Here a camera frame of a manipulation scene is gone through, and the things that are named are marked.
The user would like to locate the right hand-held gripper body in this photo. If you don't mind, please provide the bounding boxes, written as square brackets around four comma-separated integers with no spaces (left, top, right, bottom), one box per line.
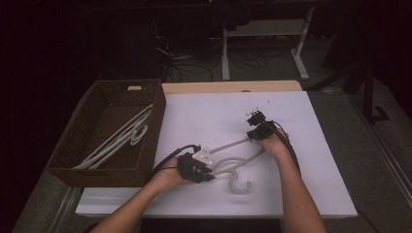
[245,99,277,141]

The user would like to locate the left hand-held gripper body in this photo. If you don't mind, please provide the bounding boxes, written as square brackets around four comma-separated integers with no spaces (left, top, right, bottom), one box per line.
[176,146,215,184]

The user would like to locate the grey plastic clothes hanger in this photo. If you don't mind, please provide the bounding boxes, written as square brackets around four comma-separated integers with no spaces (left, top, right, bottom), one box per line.
[208,137,266,196]
[77,111,153,171]
[72,103,154,169]

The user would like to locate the brown wicker basket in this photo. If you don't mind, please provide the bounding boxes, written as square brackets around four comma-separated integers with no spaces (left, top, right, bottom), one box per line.
[45,79,167,188]

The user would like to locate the person's left hand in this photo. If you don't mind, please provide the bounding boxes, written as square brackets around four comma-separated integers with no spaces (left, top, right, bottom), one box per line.
[149,156,197,194]

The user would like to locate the person's right hand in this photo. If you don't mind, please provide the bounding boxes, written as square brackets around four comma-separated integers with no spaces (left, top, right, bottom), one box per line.
[257,128,292,160]

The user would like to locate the white sheet table cover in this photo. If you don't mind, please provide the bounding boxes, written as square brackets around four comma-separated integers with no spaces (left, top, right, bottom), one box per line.
[75,90,359,218]

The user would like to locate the black metal stand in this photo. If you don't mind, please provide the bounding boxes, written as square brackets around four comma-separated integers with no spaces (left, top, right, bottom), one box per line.
[361,62,392,124]

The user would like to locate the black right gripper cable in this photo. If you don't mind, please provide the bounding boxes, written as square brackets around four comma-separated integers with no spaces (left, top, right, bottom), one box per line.
[270,119,303,178]

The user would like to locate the black floor cables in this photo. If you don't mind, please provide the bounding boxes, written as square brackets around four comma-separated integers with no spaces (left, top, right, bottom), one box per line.
[152,18,280,83]

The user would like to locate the white metal table frame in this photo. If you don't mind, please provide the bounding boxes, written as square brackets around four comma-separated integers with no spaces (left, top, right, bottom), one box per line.
[221,6,316,82]

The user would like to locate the metal floor rail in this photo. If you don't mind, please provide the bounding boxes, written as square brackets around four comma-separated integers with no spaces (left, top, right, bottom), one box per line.
[351,93,412,208]

